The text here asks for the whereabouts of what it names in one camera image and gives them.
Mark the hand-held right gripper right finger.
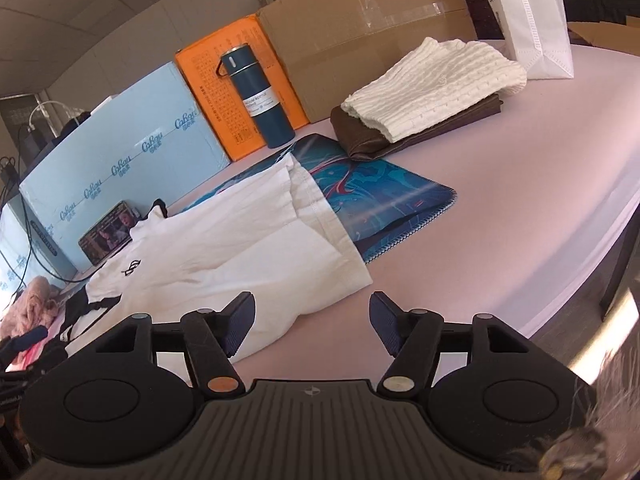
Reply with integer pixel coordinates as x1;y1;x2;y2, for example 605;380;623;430
369;290;546;396

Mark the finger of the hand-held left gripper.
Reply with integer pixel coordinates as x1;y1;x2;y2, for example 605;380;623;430
2;326;49;353

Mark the white T-shirt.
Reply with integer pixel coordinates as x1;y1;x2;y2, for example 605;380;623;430
65;152;373;365

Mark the brown cardboard box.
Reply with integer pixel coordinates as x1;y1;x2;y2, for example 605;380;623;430
256;0;478;124

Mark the brown folded garment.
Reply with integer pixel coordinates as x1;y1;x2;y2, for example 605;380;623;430
330;92;505;161

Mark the large light blue cardboard box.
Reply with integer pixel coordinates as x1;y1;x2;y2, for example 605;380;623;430
19;61;232;271

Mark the white knitted folded sweater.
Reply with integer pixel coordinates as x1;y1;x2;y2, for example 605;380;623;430
341;36;528;142

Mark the orange cardboard box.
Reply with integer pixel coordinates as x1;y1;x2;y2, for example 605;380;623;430
175;15;311;163

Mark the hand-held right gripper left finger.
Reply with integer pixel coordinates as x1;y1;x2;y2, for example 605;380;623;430
75;291;257;396

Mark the white cable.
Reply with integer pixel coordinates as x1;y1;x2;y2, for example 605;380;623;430
28;101;83;136

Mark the blue printed mouse mat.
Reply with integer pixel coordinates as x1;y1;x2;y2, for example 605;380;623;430
172;132;458;265

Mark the small light blue cardboard box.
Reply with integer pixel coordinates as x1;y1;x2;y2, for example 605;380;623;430
0;192;78;306

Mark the flat brown cardboard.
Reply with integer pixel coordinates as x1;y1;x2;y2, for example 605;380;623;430
567;15;640;51

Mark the black smartphone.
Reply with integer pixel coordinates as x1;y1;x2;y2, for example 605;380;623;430
78;200;138;266

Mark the black table leg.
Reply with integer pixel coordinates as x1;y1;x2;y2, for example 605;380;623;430
599;220;640;318

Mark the white paper bag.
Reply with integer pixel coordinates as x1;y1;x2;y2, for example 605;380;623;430
467;0;575;81

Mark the dark blue thermos bottle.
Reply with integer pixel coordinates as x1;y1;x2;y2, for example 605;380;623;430
216;45;297;150

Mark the pink knitted sweater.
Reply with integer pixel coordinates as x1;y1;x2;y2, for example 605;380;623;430
0;276;63;356

